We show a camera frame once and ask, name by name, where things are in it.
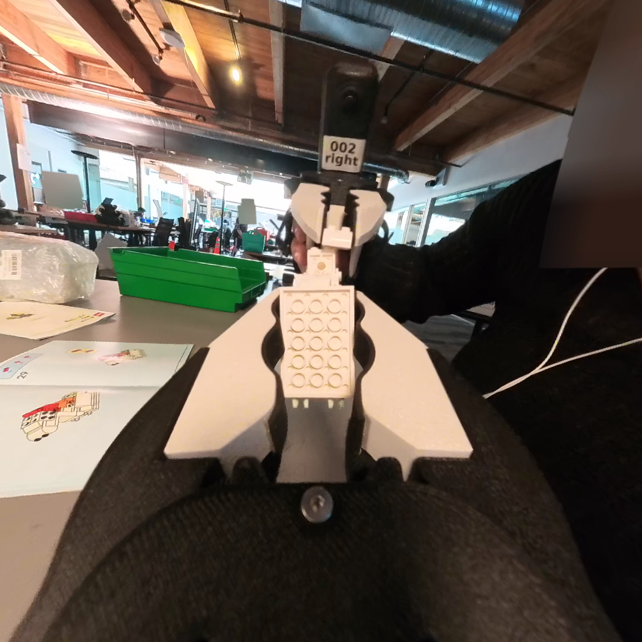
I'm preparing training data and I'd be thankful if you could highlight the person's right hand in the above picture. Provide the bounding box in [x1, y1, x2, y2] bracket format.
[290, 227, 311, 274]

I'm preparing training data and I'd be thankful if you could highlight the white and red lego model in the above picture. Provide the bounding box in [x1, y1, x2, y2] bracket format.
[277, 246, 358, 411]

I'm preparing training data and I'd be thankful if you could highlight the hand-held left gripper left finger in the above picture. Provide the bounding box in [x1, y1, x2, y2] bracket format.
[164, 295, 282, 473]

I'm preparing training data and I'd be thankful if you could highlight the green plastic bin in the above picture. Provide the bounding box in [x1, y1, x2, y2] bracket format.
[109, 245, 268, 314]

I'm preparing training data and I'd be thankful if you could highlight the white cord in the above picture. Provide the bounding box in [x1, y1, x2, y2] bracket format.
[483, 268, 642, 400]

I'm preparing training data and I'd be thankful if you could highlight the person's right forearm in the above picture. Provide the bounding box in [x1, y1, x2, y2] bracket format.
[351, 159, 563, 326]

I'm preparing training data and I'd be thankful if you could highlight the clear plastic wrapped package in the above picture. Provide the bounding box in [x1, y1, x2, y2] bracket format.
[0, 233, 99, 305]

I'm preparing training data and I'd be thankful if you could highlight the person's black sweater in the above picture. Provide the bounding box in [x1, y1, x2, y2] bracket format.
[449, 266, 642, 642]

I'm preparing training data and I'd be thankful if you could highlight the open instruction booklet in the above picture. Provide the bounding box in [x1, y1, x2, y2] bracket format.
[0, 340, 195, 499]

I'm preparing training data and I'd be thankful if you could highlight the closed instruction booklet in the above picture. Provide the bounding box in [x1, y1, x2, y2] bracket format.
[0, 300, 116, 341]

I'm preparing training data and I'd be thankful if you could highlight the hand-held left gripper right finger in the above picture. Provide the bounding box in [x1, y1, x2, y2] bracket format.
[352, 295, 474, 478]

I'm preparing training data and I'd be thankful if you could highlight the large silver spiral duct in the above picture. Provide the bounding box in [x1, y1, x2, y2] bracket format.
[300, 0, 526, 65]

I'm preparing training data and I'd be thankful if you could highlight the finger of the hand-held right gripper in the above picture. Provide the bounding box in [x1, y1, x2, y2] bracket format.
[345, 189, 388, 278]
[291, 183, 333, 247]

